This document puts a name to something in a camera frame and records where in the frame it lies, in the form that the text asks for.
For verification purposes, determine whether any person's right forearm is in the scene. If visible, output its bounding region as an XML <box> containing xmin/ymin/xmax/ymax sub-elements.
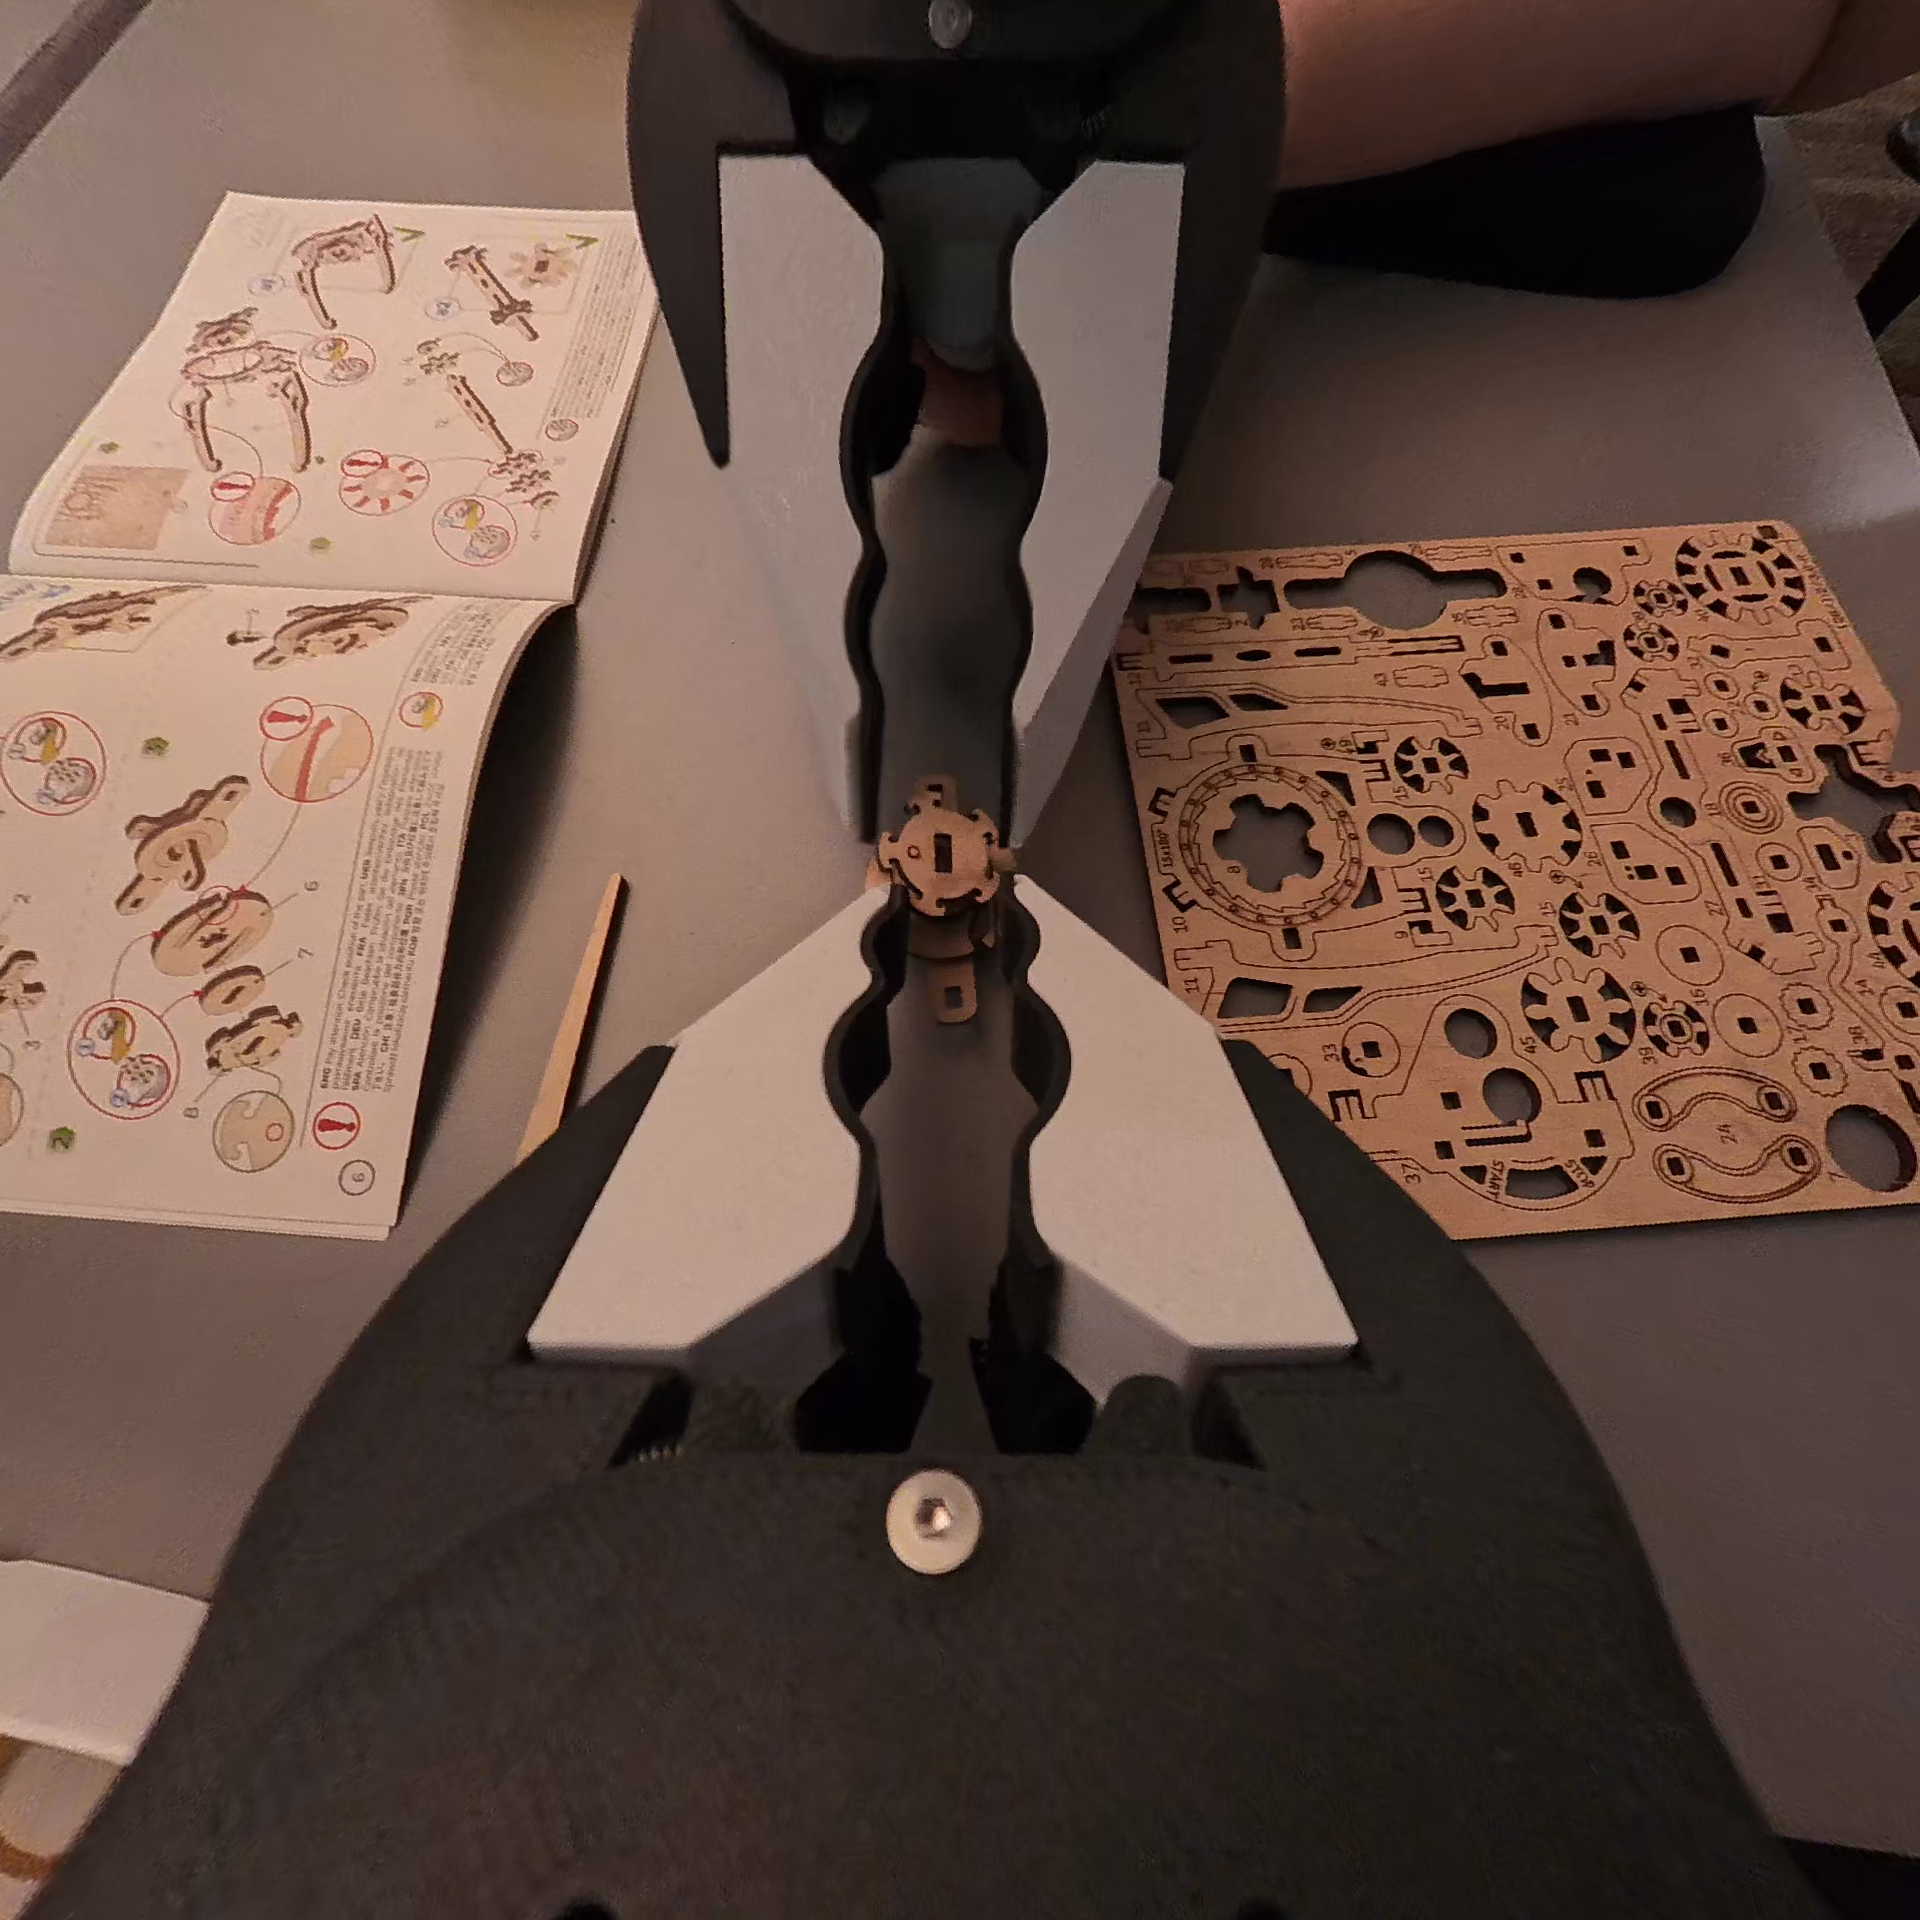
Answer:
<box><xmin>1276</xmin><ymin>0</ymin><xmax>1920</xmax><ymax>192</ymax></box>

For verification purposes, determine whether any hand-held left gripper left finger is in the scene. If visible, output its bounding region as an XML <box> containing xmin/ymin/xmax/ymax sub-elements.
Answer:
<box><xmin>526</xmin><ymin>883</ymin><xmax>906</xmax><ymax>1375</ymax></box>

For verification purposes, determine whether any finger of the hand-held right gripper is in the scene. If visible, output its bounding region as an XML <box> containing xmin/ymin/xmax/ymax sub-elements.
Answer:
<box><xmin>996</xmin><ymin>154</ymin><xmax>1198</xmax><ymax>890</ymax></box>
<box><xmin>715</xmin><ymin>147</ymin><xmax>906</xmax><ymax>847</ymax></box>

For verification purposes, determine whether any thin wooden stick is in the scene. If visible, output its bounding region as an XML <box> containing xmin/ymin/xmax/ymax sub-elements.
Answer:
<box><xmin>517</xmin><ymin>874</ymin><xmax>629</xmax><ymax>1169</ymax></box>

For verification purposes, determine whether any open instruction booklet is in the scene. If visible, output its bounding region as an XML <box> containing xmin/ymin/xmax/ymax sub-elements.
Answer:
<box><xmin>0</xmin><ymin>191</ymin><xmax>663</xmax><ymax>1247</ymax></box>

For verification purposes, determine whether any laser-cut wooden parts sheet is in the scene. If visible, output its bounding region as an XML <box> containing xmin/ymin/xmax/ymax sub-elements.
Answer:
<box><xmin>1111</xmin><ymin>520</ymin><xmax>1920</xmax><ymax>1250</ymax></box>

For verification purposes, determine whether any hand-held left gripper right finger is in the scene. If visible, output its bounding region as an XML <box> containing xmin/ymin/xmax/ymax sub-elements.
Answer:
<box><xmin>1000</xmin><ymin>874</ymin><xmax>1362</xmax><ymax>1375</ymax></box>

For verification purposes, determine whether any small wooden gear assembly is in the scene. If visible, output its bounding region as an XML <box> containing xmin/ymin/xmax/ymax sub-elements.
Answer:
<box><xmin>868</xmin><ymin>775</ymin><xmax>1016</xmax><ymax>1034</ymax></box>

